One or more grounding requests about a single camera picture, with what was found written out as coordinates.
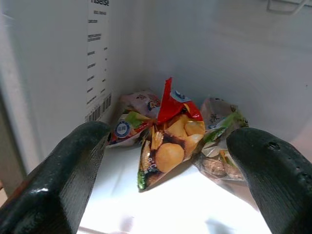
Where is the red yellow snack bag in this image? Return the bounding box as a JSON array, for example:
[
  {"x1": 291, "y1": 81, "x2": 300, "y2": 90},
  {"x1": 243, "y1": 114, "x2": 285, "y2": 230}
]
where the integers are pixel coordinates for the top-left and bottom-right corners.
[{"x1": 137, "y1": 77, "x2": 206, "y2": 193}]

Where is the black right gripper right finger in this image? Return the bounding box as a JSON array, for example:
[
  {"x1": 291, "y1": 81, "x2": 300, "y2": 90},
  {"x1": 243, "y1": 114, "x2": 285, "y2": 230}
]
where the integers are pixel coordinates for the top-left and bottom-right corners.
[{"x1": 226, "y1": 128, "x2": 312, "y2": 234}]

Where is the white pink snack bag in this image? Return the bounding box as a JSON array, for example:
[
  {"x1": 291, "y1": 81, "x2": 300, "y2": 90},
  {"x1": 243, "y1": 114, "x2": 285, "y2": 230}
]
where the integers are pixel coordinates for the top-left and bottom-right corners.
[{"x1": 106, "y1": 90, "x2": 163, "y2": 147}]

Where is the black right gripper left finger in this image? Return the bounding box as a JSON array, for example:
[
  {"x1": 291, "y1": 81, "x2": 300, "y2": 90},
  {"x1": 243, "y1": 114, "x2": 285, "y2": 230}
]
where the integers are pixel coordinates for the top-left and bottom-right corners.
[{"x1": 0, "y1": 121, "x2": 111, "y2": 234}]

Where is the clear food bag green print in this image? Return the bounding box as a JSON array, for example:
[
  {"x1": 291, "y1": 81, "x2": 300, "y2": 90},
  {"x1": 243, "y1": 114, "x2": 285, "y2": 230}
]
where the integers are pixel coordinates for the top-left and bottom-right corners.
[{"x1": 192, "y1": 97, "x2": 250, "y2": 181}]

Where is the white spec label sticker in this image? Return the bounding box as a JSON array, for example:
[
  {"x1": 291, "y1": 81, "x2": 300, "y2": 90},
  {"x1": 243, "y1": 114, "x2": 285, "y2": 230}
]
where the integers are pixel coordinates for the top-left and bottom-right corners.
[{"x1": 84, "y1": 0, "x2": 113, "y2": 123}]

